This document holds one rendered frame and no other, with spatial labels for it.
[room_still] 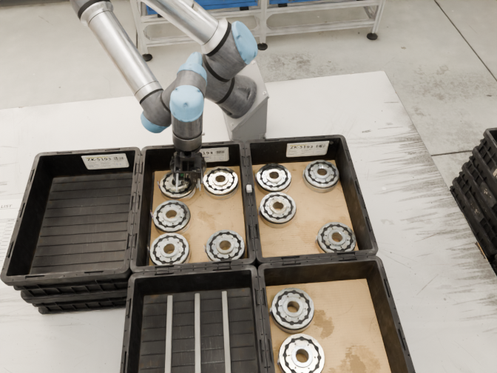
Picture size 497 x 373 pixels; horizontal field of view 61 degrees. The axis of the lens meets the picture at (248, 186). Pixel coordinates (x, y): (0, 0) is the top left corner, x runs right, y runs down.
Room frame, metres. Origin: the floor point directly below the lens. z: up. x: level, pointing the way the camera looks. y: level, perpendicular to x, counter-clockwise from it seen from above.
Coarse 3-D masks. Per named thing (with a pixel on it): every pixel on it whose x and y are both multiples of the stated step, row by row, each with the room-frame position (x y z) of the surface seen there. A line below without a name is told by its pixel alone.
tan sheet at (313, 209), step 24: (288, 168) 0.82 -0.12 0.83; (288, 192) 0.72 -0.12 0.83; (312, 192) 0.72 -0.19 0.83; (336, 192) 0.72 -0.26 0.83; (312, 216) 0.64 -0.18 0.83; (336, 216) 0.64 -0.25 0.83; (264, 240) 0.56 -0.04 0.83; (288, 240) 0.56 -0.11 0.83; (312, 240) 0.56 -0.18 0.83; (336, 240) 0.56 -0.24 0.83
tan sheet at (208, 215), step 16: (160, 176) 0.78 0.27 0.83; (160, 192) 0.72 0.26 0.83; (240, 192) 0.72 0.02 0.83; (192, 208) 0.67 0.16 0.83; (208, 208) 0.67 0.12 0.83; (224, 208) 0.67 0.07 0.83; (240, 208) 0.67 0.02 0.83; (192, 224) 0.61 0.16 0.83; (208, 224) 0.61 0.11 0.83; (224, 224) 0.61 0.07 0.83; (240, 224) 0.61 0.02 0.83; (192, 240) 0.56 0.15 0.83; (192, 256) 0.51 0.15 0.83
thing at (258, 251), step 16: (352, 176) 0.71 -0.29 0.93; (256, 208) 0.60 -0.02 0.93; (256, 224) 0.55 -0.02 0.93; (368, 224) 0.55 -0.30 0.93; (256, 240) 0.51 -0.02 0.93; (256, 256) 0.46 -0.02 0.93; (288, 256) 0.46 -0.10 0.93; (304, 256) 0.46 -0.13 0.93; (320, 256) 0.46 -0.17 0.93; (336, 256) 0.46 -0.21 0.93; (352, 256) 0.46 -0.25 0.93
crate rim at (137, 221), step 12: (168, 144) 0.82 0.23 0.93; (204, 144) 0.82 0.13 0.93; (216, 144) 0.82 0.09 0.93; (228, 144) 0.82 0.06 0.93; (240, 144) 0.82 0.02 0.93; (144, 156) 0.78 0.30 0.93; (240, 156) 0.78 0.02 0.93; (144, 168) 0.74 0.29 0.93; (252, 228) 0.54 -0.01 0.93; (132, 240) 0.51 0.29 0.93; (252, 240) 0.51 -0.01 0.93; (132, 252) 0.47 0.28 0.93; (252, 252) 0.47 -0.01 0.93; (132, 264) 0.44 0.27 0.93; (168, 264) 0.44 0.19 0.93; (180, 264) 0.44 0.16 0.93; (192, 264) 0.44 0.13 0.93; (204, 264) 0.44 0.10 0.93; (216, 264) 0.44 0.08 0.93; (228, 264) 0.44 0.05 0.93; (240, 264) 0.44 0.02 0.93; (252, 264) 0.45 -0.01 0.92
